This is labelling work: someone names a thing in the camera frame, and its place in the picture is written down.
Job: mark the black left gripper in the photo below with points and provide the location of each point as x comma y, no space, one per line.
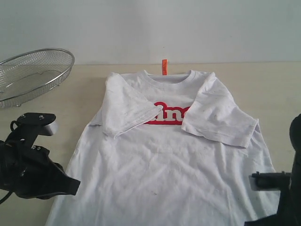
31,174

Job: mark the white t-shirt red print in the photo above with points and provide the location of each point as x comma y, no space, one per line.
170,150

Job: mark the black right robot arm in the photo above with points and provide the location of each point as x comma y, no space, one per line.
289,205

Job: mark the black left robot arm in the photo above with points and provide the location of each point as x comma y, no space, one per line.
28,172

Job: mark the orange shirt neck label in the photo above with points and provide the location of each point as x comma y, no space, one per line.
164,66

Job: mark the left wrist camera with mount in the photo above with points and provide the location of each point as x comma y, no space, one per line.
29,126

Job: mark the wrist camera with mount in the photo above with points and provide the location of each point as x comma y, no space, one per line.
269,181
29,126

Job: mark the metal wire mesh basket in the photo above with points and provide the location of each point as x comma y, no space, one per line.
29,75

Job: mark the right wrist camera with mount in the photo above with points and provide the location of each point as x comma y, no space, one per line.
269,181

